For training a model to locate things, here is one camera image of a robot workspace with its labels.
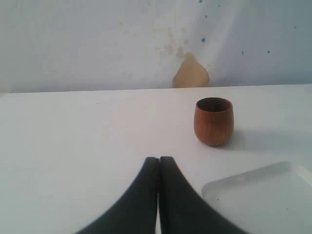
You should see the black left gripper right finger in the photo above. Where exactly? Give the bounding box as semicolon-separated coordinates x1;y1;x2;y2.
158;156;245;234

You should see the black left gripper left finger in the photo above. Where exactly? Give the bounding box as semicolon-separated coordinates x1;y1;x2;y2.
78;157;159;234

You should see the brown wooden cup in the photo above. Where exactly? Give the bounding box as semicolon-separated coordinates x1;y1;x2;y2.
194;97;234;147

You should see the white rectangular tray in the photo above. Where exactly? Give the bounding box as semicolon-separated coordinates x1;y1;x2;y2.
202;162;312;234

